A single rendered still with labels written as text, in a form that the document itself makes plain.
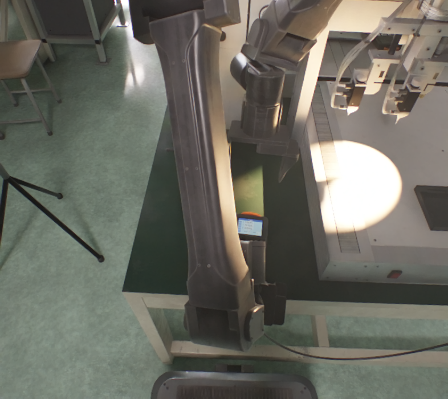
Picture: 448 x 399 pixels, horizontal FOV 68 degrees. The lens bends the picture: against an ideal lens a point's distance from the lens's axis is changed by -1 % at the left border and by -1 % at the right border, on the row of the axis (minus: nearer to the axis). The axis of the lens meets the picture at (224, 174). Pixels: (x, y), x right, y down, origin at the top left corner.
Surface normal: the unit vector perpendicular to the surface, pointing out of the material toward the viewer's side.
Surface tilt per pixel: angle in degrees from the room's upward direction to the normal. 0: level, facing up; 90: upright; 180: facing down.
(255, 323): 70
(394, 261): 0
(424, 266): 90
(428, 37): 90
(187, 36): 56
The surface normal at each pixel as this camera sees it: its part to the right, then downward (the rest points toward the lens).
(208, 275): -0.37, 0.18
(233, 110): -0.04, 0.76
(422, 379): 0.01, -0.65
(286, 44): 0.22, 0.68
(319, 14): 0.07, 0.92
